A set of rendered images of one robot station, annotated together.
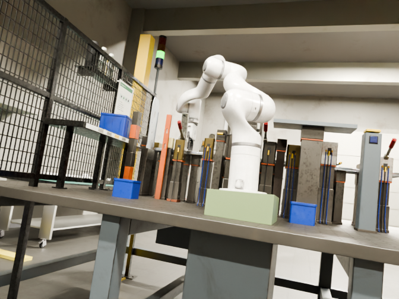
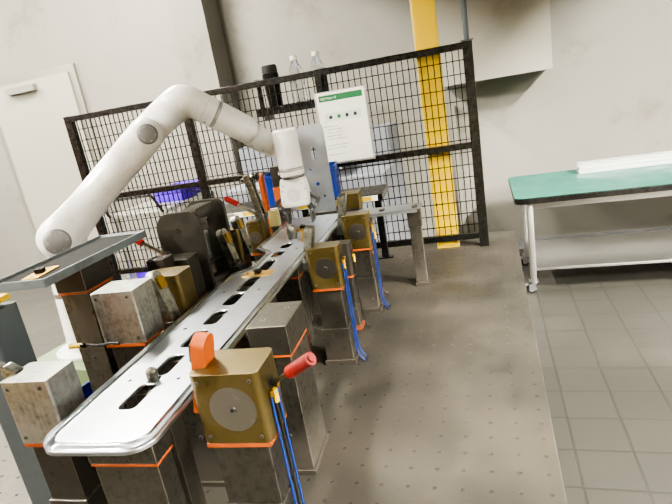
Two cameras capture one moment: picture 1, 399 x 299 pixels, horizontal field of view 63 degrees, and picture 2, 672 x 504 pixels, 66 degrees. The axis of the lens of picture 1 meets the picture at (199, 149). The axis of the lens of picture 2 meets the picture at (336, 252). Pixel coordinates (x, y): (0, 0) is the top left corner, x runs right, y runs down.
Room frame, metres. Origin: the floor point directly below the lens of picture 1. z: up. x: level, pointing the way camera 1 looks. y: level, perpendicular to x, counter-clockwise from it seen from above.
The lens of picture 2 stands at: (2.14, -1.70, 1.40)
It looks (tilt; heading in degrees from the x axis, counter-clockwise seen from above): 16 degrees down; 90
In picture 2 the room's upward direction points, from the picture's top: 10 degrees counter-clockwise
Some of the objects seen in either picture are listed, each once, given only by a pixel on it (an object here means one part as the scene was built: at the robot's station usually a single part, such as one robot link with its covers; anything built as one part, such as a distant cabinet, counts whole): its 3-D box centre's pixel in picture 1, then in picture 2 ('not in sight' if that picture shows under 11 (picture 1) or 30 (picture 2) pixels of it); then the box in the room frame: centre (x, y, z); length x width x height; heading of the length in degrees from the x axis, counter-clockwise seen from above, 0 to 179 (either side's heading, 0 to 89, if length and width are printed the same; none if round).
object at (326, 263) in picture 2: not in sight; (338, 304); (2.12, -0.37, 0.87); 0.12 x 0.07 x 0.35; 166
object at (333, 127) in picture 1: (312, 126); (77, 257); (1.54, -0.52, 1.16); 0.37 x 0.14 x 0.02; 76
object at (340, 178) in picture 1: (337, 197); (202, 418); (1.82, -0.79, 0.84); 0.12 x 0.05 x 0.29; 166
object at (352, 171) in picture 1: (266, 162); (258, 277); (1.92, -0.41, 1.00); 1.38 x 0.22 x 0.02; 76
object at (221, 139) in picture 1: (218, 168); not in sight; (1.77, -0.11, 0.91); 0.07 x 0.05 x 0.42; 166
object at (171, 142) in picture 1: (167, 168); (282, 256); (1.93, 0.17, 0.88); 0.04 x 0.04 x 0.37; 76
